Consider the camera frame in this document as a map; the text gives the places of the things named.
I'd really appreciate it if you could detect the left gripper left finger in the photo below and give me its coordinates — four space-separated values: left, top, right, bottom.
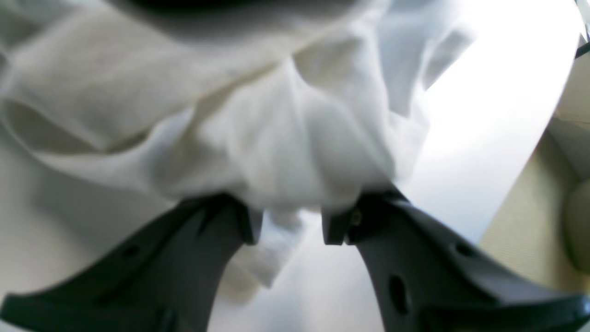
1 194 263 332

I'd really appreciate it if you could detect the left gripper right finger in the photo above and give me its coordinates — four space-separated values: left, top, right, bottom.
322 189 589 332

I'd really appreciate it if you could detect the white printed T-shirt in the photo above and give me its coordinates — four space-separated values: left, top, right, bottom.
1 0 472 292

